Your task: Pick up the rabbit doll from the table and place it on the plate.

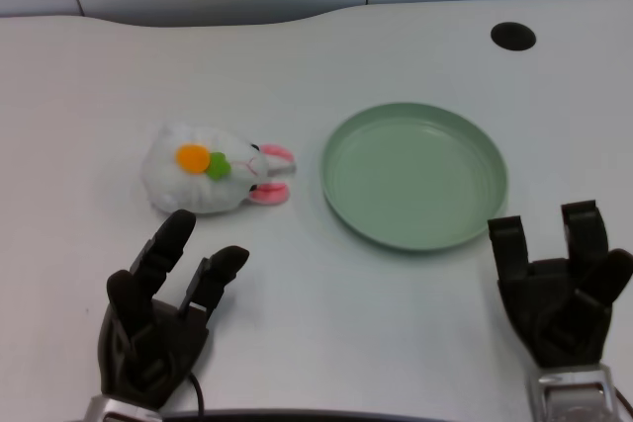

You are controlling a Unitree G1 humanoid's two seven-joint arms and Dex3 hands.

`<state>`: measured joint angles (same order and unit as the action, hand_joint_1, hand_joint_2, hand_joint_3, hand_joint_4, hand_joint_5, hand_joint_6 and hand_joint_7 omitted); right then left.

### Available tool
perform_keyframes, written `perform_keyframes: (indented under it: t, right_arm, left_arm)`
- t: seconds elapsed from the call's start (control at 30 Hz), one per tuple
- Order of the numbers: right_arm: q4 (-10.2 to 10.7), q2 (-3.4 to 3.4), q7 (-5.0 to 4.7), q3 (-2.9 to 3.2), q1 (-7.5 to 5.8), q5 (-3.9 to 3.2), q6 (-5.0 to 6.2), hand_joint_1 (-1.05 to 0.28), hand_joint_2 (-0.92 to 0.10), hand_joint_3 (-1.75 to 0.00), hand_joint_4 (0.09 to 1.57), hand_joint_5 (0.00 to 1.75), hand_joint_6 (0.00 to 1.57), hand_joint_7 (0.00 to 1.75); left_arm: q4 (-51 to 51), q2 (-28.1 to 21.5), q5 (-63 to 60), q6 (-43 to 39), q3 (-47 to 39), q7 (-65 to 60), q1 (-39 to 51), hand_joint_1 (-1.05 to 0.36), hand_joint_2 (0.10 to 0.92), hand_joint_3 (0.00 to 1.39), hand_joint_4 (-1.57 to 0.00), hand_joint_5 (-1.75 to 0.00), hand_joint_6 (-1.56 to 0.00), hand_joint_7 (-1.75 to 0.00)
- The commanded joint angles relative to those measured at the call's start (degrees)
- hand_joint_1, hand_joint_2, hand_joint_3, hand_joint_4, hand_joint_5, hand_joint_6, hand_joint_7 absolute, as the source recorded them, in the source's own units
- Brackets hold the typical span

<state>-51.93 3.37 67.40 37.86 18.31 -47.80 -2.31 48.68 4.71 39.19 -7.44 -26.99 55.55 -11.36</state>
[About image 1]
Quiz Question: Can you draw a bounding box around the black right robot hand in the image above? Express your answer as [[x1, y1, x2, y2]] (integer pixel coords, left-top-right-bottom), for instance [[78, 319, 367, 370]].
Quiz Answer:
[[487, 200, 633, 370]]

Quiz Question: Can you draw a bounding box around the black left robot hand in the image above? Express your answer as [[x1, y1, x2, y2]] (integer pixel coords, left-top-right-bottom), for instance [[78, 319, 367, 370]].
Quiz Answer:
[[97, 209, 251, 411]]

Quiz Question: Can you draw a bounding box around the white rabbit doll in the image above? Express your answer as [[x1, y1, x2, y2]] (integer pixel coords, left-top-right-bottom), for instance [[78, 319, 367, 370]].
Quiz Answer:
[[139, 120, 299, 215]]

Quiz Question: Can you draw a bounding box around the green round plate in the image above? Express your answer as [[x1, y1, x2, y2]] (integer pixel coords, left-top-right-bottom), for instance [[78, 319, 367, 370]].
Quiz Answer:
[[319, 102, 509, 252]]

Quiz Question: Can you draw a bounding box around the black cable at left wrist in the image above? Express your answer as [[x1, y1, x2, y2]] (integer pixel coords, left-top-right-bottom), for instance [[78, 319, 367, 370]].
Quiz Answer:
[[187, 371, 206, 416]]

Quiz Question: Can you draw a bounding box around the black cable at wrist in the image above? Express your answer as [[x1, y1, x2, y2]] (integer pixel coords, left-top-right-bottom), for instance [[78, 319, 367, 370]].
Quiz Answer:
[[612, 386, 630, 417], [187, 371, 206, 416]]

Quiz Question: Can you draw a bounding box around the black cable at right wrist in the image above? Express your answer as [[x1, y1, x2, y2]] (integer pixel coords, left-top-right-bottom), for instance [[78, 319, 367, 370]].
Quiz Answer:
[[612, 386, 630, 417]]

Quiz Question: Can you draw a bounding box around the black table cable grommet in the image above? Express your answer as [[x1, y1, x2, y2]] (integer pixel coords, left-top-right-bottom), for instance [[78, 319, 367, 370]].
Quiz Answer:
[[490, 22, 538, 52]]

